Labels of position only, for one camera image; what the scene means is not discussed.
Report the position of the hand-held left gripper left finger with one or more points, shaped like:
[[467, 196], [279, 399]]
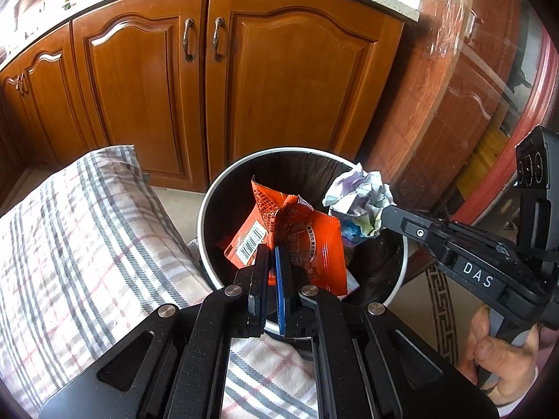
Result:
[[262, 281]]

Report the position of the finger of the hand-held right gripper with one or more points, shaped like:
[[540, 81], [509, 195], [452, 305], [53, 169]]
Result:
[[415, 229]]

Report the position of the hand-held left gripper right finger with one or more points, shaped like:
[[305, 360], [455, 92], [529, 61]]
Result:
[[281, 288]]

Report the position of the round dark waste bin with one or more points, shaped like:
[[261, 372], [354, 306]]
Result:
[[384, 266]]

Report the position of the orange snack packet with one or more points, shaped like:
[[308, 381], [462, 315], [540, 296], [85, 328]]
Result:
[[301, 235]]

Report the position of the white paper ball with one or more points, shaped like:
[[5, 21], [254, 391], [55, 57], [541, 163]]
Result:
[[358, 194]]

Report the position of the person's right forearm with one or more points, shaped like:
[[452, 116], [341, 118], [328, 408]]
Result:
[[524, 395]]

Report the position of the person's right hand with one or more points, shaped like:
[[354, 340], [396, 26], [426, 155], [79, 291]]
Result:
[[511, 366]]

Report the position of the red framed glass door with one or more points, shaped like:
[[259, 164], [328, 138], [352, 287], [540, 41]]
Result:
[[480, 74]]

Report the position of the plaid cloth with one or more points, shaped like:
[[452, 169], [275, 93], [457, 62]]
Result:
[[87, 248]]

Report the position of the wooden kitchen base cabinet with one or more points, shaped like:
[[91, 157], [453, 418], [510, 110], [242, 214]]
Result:
[[262, 83]]

